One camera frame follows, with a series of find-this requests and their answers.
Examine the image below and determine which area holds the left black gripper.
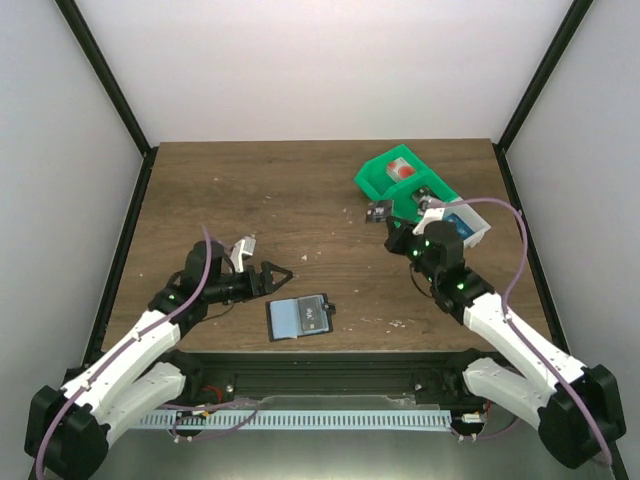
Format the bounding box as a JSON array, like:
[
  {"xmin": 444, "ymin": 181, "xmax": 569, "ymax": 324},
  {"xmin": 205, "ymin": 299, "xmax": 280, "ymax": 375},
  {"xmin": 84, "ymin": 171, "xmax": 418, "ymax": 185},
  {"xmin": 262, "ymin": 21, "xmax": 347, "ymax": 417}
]
[{"xmin": 206, "ymin": 263, "xmax": 294, "ymax": 305}]

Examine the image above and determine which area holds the black vip card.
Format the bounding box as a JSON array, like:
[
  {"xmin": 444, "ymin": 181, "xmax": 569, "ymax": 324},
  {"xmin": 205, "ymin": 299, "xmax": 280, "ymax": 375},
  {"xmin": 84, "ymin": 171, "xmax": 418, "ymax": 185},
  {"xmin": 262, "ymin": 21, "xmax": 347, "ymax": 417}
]
[{"xmin": 365, "ymin": 200, "xmax": 394, "ymax": 223}]

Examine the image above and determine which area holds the black card holder wallet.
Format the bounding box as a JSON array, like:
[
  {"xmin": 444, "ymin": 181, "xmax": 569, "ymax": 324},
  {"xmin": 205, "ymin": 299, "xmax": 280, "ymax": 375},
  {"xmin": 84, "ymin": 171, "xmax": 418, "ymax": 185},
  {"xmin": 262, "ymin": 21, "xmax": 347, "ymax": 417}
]
[{"xmin": 265, "ymin": 293, "xmax": 336, "ymax": 342}]

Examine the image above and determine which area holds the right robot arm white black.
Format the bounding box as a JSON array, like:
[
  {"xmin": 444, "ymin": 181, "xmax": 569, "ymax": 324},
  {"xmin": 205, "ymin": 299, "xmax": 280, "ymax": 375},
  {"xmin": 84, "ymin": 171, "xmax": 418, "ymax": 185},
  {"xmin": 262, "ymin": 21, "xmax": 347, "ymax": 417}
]
[{"xmin": 385, "ymin": 217, "xmax": 626, "ymax": 469}]

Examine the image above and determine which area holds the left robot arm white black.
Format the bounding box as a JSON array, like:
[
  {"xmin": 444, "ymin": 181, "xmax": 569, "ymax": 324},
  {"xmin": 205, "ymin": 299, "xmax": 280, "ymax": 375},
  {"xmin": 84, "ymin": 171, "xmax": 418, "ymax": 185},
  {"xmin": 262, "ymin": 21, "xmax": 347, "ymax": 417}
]
[{"xmin": 24, "ymin": 237, "xmax": 293, "ymax": 479}]

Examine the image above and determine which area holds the black card in bin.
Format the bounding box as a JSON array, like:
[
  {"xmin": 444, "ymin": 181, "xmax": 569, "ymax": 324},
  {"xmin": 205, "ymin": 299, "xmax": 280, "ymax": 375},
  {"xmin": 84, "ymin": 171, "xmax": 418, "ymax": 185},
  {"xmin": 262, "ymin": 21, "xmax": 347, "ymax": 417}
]
[{"xmin": 411, "ymin": 186, "xmax": 437, "ymax": 205}]

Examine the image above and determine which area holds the card inside holder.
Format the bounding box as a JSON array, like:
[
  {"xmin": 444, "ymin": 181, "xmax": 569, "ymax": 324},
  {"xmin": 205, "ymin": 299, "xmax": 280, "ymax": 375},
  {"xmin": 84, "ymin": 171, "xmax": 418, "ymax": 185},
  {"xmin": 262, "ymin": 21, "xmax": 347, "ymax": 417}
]
[{"xmin": 297, "ymin": 295, "xmax": 329, "ymax": 335}]

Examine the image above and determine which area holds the red white card in bin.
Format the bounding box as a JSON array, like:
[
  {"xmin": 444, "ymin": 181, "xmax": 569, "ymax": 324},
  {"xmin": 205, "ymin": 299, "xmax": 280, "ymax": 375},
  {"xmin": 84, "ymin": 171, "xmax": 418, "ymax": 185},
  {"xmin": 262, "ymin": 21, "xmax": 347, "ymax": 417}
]
[{"xmin": 386, "ymin": 157, "xmax": 416, "ymax": 183}]

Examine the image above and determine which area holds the blue card in bin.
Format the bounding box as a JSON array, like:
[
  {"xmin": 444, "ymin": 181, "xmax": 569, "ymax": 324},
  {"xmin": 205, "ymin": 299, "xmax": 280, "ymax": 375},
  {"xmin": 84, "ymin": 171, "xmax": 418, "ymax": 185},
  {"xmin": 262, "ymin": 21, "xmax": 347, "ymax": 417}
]
[{"xmin": 445, "ymin": 213, "xmax": 474, "ymax": 240}]

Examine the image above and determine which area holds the green white sorting bin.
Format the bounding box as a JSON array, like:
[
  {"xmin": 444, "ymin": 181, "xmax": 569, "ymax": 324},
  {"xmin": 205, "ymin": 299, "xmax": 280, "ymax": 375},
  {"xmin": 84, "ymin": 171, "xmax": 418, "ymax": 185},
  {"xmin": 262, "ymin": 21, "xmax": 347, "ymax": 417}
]
[{"xmin": 354, "ymin": 144, "xmax": 491, "ymax": 247}]

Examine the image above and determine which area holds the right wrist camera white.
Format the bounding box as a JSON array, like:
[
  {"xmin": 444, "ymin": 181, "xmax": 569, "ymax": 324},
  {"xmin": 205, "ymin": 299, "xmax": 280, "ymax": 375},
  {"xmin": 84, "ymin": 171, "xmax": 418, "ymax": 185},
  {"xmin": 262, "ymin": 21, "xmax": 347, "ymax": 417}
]
[{"xmin": 412, "ymin": 196, "xmax": 446, "ymax": 236}]

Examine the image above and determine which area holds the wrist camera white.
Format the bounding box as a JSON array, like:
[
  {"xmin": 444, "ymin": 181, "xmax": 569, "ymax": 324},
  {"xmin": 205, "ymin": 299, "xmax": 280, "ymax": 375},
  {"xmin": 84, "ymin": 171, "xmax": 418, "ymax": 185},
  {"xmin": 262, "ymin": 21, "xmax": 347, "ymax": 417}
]
[
  {"xmin": 412, "ymin": 196, "xmax": 446, "ymax": 236},
  {"xmin": 229, "ymin": 236, "xmax": 256, "ymax": 273}
]

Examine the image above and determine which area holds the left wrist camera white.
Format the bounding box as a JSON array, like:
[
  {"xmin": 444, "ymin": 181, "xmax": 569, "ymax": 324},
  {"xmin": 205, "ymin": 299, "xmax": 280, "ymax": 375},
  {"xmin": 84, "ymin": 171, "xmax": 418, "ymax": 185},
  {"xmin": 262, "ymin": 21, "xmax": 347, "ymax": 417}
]
[{"xmin": 229, "ymin": 236, "xmax": 256, "ymax": 273}]

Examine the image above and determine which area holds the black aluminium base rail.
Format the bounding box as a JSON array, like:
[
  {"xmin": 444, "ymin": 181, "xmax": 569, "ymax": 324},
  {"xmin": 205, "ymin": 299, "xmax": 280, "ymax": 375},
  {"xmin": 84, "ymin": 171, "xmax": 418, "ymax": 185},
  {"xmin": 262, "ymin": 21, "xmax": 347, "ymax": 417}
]
[{"xmin": 160, "ymin": 349, "xmax": 506, "ymax": 403}]

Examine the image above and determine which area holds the light blue slotted cable duct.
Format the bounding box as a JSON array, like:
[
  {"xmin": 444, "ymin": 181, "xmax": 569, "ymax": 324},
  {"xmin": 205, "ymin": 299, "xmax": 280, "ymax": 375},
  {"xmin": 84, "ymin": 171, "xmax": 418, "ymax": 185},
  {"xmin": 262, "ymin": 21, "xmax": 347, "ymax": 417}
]
[{"xmin": 134, "ymin": 410, "xmax": 452, "ymax": 433}]

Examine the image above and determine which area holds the right black frame post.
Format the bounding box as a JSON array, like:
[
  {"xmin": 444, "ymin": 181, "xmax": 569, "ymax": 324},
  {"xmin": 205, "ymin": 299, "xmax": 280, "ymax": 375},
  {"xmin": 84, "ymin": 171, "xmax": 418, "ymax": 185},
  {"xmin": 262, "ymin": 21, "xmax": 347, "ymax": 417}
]
[{"xmin": 497, "ymin": 0, "xmax": 596, "ymax": 151}]

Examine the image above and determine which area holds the black frame post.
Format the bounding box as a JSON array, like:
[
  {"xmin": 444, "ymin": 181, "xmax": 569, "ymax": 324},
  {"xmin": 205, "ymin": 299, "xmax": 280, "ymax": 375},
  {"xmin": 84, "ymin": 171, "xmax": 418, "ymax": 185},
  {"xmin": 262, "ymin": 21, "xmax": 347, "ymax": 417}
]
[
  {"xmin": 53, "ymin": 0, "xmax": 153, "ymax": 156},
  {"xmin": 497, "ymin": 0, "xmax": 596, "ymax": 151}
]

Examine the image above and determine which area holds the left black frame post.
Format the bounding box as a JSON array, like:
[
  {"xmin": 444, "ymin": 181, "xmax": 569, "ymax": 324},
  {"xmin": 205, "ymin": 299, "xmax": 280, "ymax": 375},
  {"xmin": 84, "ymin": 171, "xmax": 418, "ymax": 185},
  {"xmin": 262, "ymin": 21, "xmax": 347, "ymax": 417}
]
[{"xmin": 53, "ymin": 0, "xmax": 153, "ymax": 156}]

